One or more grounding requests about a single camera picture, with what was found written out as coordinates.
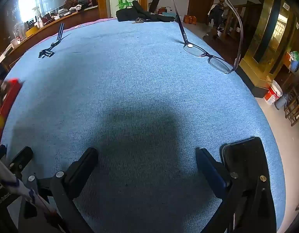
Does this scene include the purple frame eyeglasses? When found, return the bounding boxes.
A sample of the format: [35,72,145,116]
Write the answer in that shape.
[168,0,243,74]

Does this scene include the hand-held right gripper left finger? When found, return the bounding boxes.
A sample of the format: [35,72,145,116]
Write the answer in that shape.
[28,147,99,233]

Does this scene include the wooden counter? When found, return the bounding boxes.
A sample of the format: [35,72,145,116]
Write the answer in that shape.
[0,5,101,71]

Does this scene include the blue cloth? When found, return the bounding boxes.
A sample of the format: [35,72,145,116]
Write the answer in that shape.
[0,17,286,233]

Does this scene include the white striped strap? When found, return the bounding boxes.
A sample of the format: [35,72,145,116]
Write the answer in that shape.
[0,153,70,233]

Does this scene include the purple floral sheet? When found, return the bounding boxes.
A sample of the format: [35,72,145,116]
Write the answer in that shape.
[26,17,118,51]

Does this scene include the striped strap wristwatch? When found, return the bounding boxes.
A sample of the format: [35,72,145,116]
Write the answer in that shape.
[38,23,64,59]

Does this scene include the white plastic bucket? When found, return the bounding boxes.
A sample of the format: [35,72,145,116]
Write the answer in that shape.
[264,80,283,105]

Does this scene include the red-rimmed white tray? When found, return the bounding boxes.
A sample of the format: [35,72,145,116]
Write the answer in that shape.
[0,78,22,151]

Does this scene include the dark hanging cloth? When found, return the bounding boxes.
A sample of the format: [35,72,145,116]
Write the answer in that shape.
[208,3,223,25]

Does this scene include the grey plastic bucket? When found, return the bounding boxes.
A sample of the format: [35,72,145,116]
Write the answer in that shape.
[274,93,289,110]

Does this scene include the assorted counter clutter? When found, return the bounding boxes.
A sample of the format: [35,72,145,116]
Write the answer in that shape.
[38,0,99,22]

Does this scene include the black bag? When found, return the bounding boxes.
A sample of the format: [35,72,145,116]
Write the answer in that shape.
[116,0,175,23]

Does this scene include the white flat box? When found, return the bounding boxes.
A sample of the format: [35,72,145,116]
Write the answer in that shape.
[0,42,15,63]

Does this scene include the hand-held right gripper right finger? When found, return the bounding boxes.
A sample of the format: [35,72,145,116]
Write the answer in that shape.
[196,148,277,233]

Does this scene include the black smartphone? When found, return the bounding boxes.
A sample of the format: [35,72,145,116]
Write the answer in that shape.
[221,137,270,178]

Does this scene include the yellow tape roll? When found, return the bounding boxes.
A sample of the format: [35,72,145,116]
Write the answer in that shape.
[25,27,39,37]

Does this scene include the wooden chair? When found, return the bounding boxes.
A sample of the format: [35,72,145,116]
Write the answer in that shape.
[284,87,299,127]

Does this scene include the wooden stair railing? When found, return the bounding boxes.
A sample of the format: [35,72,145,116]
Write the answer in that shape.
[203,0,262,44]

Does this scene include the blue plastic container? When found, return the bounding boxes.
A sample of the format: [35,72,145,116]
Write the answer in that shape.
[289,51,299,73]

